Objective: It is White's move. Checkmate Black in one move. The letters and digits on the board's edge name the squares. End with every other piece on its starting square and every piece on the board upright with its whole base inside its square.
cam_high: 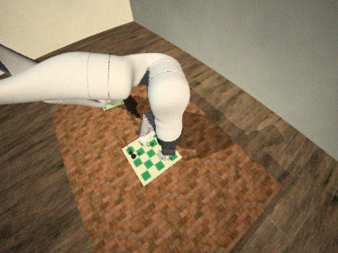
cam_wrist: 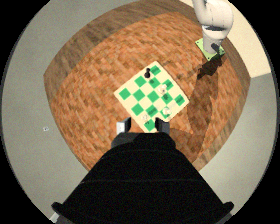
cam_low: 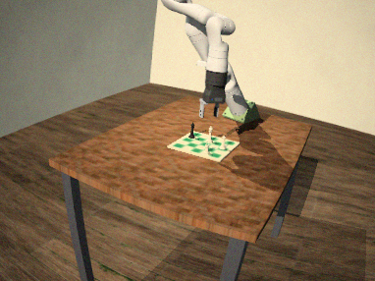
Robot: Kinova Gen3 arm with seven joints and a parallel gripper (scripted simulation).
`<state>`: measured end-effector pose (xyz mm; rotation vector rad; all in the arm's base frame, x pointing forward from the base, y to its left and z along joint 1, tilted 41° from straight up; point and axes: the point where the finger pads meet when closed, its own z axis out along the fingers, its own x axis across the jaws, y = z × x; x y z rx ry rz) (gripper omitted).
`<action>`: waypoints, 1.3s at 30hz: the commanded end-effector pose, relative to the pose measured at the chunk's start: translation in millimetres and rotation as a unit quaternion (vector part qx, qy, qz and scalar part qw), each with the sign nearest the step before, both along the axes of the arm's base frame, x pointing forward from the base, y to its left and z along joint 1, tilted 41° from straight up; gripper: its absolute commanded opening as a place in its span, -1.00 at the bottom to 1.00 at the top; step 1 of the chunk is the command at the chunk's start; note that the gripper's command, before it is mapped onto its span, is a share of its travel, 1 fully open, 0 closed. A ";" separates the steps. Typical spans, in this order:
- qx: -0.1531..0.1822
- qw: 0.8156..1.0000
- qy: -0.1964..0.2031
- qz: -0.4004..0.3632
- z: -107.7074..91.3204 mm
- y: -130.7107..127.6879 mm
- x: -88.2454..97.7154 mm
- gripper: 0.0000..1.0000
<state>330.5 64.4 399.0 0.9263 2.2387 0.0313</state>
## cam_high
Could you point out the green and cream chessboard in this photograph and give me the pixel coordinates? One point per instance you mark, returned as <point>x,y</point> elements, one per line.
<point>147,164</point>

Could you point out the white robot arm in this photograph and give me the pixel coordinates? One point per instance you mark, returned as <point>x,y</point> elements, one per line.
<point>79,76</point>

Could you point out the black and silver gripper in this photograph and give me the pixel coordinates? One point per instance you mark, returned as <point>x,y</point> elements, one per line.
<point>168,140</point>

